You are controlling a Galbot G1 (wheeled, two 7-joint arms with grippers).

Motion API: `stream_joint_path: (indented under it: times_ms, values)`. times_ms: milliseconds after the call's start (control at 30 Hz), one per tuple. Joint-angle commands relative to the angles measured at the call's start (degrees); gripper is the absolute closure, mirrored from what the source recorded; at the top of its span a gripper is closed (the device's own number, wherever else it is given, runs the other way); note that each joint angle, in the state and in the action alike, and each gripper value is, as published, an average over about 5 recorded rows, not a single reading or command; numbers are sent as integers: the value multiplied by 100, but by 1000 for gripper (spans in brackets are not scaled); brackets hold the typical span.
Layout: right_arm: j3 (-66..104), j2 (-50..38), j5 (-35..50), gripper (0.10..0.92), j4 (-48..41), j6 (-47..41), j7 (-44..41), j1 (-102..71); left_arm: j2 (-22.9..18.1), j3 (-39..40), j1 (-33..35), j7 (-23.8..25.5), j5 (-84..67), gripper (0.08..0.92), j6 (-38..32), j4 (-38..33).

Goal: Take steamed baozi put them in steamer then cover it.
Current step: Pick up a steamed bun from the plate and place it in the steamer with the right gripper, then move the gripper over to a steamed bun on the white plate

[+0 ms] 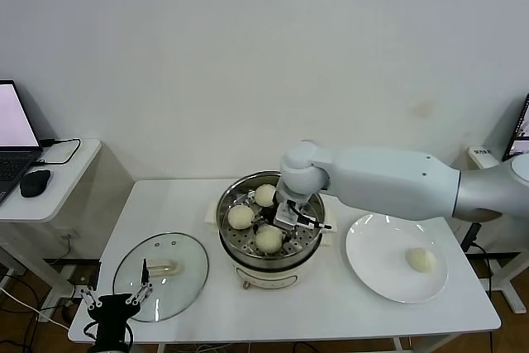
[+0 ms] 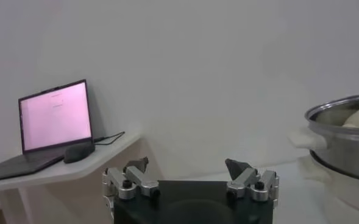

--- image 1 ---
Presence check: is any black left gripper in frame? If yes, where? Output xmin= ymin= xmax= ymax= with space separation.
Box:
xmin=79 ymin=258 xmax=154 ymax=346

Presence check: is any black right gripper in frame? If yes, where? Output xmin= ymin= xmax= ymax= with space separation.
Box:
xmin=248 ymin=203 xmax=300 ymax=250

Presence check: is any white steamed baozi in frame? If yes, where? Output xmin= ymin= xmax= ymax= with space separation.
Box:
xmin=405 ymin=246 xmax=438 ymax=274
xmin=227 ymin=204 xmax=256 ymax=231
xmin=255 ymin=225 xmax=284 ymax=255
xmin=254 ymin=184 xmax=277 ymax=208

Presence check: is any round glass lid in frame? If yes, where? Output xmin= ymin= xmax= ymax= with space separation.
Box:
xmin=112 ymin=231 xmax=210 ymax=323

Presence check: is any stainless steel steamer basket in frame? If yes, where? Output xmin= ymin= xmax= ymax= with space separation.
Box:
xmin=205 ymin=170 xmax=340 ymax=270

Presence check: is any cream electric cooker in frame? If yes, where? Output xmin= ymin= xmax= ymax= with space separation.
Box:
xmin=205 ymin=203 xmax=340 ymax=291

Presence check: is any white round plate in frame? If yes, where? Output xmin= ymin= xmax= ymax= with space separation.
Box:
xmin=346 ymin=214 xmax=450 ymax=304

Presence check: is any white side table with mouse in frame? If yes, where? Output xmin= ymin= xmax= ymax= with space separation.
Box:
xmin=0 ymin=137 xmax=103 ymax=304

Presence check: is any black computer mouse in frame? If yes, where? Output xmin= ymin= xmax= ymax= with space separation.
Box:
xmin=20 ymin=169 xmax=53 ymax=198

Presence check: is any black laptop with pale screen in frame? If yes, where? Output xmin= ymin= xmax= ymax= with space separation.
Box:
xmin=0 ymin=79 xmax=45 ymax=208

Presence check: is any black laptop with dark windows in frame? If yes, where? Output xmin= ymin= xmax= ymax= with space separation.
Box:
xmin=502 ymin=94 xmax=529 ymax=163

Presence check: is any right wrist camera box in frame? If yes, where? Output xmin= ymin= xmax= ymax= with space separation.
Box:
xmin=272 ymin=203 xmax=301 ymax=230

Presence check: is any black laptop cable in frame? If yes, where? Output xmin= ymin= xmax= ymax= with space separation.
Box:
xmin=35 ymin=136 xmax=83 ymax=166

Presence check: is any white table leg frame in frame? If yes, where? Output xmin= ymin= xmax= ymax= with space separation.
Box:
xmin=390 ymin=331 xmax=460 ymax=353

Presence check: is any black power adapter cable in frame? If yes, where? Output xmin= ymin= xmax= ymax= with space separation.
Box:
xmin=460 ymin=222 xmax=484 ymax=255

